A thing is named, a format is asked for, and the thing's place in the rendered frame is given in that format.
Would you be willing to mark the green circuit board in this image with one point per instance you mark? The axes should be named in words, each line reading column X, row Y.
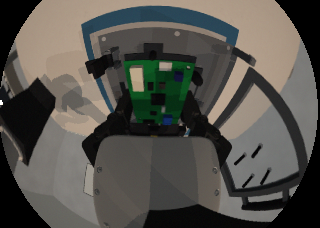
column 165, row 84

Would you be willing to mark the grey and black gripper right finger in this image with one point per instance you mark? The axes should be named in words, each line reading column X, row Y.
column 199, row 126

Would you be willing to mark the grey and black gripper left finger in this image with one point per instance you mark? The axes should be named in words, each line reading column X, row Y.
column 114, row 125

